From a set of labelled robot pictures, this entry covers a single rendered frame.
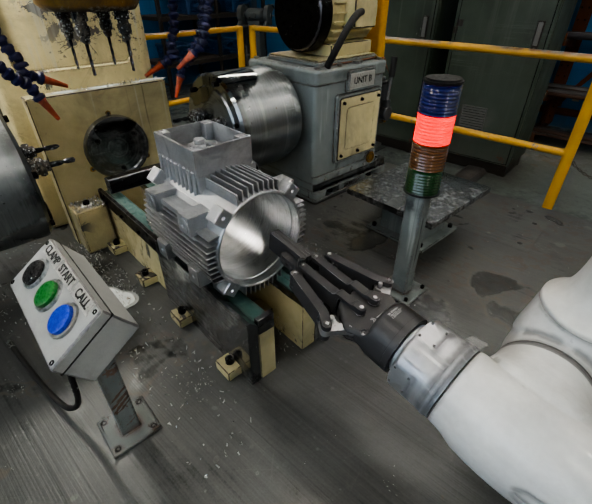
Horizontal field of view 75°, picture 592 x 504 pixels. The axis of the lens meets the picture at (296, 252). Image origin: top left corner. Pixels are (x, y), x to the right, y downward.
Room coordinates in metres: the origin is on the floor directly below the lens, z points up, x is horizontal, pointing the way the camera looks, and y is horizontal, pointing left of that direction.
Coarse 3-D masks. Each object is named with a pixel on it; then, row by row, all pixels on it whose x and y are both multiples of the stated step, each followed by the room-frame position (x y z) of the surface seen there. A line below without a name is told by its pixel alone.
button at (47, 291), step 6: (48, 282) 0.31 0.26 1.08; (54, 282) 0.31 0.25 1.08; (42, 288) 0.31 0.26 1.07; (48, 288) 0.31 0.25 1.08; (54, 288) 0.31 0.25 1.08; (36, 294) 0.31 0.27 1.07; (42, 294) 0.30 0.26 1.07; (48, 294) 0.30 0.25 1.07; (54, 294) 0.30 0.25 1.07; (36, 300) 0.30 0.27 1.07; (42, 300) 0.30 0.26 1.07; (48, 300) 0.29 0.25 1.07; (36, 306) 0.29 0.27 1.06; (42, 306) 0.29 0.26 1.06
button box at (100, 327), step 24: (48, 240) 0.39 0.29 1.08; (48, 264) 0.35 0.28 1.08; (72, 264) 0.34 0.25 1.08; (24, 288) 0.33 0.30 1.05; (72, 288) 0.30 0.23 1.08; (96, 288) 0.31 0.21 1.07; (24, 312) 0.30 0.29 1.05; (48, 312) 0.29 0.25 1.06; (96, 312) 0.26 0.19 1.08; (120, 312) 0.29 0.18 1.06; (48, 336) 0.26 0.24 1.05; (72, 336) 0.25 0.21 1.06; (96, 336) 0.26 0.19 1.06; (120, 336) 0.27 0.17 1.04; (48, 360) 0.24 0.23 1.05; (72, 360) 0.24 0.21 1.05; (96, 360) 0.25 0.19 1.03
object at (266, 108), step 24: (216, 72) 0.98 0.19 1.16; (240, 72) 1.00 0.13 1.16; (264, 72) 1.03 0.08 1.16; (192, 96) 1.04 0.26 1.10; (216, 96) 0.94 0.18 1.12; (240, 96) 0.92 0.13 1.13; (264, 96) 0.96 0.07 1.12; (288, 96) 1.00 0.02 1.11; (192, 120) 0.98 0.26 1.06; (216, 120) 0.91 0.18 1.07; (240, 120) 0.89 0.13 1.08; (264, 120) 0.93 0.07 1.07; (288, 120) 0.97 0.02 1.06; (264, 144) 0.92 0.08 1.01; (288, 144) 0.98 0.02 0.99
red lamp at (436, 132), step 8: (416, 120) 0.64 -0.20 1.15; (424, 120) 0.61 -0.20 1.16; (432, 120) 0.61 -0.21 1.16; (440, 120) 0.60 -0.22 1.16; (448, 120) 0.61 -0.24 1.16; (416, 128) 0.63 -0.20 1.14; (424, 128) 0.61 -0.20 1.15; (432, 128) 0.60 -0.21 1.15; (440, 128) 0.60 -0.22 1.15; (448, 128) 0.61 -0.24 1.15; (416, 136) 0.63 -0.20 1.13; (424, 136) 0.61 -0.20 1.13; (432, 136) 0.60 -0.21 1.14; (440, 136) 0.60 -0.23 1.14; (448, 136) 0.61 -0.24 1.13; (424, 144) 0.61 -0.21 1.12; (432, 144) 0.60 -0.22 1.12; (440, 144) 0.60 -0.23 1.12
